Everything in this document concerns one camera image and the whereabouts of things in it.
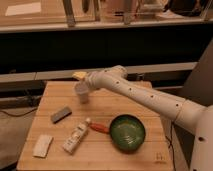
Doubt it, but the white paper sheet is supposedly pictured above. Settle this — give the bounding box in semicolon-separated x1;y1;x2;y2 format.
5;2;41;16

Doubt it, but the grey sharpening block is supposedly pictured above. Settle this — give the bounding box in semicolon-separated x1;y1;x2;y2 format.
51;107;72;124

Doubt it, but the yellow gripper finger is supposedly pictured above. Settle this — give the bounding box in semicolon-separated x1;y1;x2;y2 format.
72;71;87;80

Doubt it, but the green pan orange handle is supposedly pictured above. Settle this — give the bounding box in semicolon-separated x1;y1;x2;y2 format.
90;114;146;153

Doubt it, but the white lotion bottle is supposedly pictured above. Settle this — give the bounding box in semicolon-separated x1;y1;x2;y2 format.
62;118;91;154

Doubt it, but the black cable left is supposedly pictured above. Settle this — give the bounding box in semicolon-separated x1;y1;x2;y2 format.
0;107;38;118

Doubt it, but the black cable right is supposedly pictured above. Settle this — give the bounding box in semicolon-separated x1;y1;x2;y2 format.
164;121;178;171

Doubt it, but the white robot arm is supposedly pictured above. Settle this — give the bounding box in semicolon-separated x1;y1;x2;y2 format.
72;65;213;171

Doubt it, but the black cable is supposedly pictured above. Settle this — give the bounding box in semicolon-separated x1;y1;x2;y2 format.
164;121;178;171
0;107;38;118

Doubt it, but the white ceramic cup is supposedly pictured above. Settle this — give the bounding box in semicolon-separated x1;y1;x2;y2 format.
74;81;89;103

